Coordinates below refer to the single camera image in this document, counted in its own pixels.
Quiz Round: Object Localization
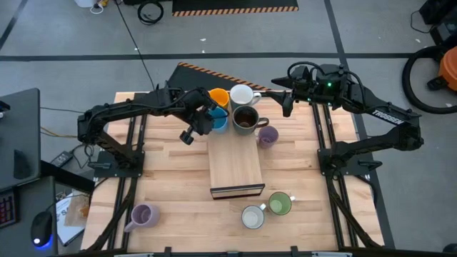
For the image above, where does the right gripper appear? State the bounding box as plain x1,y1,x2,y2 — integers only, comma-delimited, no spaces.
266,66,322,118

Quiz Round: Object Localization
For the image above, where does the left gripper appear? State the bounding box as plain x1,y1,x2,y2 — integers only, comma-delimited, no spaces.
179,87,229,146

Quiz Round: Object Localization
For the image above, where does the yellow orange faceted mug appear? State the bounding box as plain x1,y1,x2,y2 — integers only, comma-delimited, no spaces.
209,88,230,110

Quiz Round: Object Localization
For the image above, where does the light blue faceted mug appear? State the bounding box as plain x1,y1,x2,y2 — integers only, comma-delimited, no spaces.
208,106,229,135

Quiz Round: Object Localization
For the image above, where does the mauve mug white handle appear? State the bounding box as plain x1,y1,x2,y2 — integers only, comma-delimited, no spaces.
256,125,280,150

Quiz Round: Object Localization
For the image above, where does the green mug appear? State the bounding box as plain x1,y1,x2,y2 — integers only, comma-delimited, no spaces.
268,191,296,216

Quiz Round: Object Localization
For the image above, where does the dark grey mug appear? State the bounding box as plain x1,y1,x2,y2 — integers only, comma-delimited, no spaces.
231,105,271,136

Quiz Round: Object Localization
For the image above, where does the white ceramic mug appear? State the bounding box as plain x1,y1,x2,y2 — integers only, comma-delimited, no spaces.
229,84,263,110

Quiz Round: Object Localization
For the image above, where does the black ramp striped edge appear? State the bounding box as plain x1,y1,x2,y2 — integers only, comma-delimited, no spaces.
166,61,272,93

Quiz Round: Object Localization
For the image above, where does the wooden riser shelf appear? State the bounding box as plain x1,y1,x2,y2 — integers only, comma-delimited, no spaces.
206,130,266,201

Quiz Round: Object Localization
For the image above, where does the blue white patterned mug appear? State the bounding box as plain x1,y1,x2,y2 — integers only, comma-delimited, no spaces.
241,202,268,230

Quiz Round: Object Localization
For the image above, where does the plain lilac mug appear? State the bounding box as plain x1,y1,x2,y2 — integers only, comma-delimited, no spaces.
123,203,161,233

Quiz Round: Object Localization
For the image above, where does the black power adapter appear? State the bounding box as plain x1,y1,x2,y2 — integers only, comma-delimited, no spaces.
50,151,74,168

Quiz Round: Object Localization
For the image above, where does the orange vacuum cleaner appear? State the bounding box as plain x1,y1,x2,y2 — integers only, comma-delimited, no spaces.
438,45,457,92

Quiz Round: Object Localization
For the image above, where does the black equipment box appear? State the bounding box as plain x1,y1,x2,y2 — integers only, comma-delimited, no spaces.
419,0,457,46

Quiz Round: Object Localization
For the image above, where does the white paper booklet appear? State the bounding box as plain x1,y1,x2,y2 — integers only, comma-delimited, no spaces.
55,192,91,247

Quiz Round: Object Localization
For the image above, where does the dark grey side desk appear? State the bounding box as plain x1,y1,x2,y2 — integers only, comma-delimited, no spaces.
0,88,96,257

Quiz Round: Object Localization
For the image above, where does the black oval device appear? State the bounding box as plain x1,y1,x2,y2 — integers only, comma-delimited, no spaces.
13,148,32,180

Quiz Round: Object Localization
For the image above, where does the black computer mouse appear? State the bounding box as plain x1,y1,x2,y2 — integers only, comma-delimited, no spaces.
30,210,54,248

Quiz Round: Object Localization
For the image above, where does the backlit keyboard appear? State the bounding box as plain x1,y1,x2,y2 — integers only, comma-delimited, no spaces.
0,188,19,229

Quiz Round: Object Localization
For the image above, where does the long black floor cable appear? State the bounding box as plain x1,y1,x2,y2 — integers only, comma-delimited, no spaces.
114,0,158,91

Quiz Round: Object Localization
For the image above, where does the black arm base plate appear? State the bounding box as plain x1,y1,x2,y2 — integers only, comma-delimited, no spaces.
317,148,383,177
93,149,146,178

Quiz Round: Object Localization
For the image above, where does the black aluminium table frame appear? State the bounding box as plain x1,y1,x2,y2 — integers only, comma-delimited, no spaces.
81,91,386,257

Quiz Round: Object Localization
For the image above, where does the coiled black cable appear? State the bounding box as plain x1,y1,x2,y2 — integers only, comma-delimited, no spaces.
137,0,165,26

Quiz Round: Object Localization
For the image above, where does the black vacuum hose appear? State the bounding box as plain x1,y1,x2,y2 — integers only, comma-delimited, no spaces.
401,45,457,115

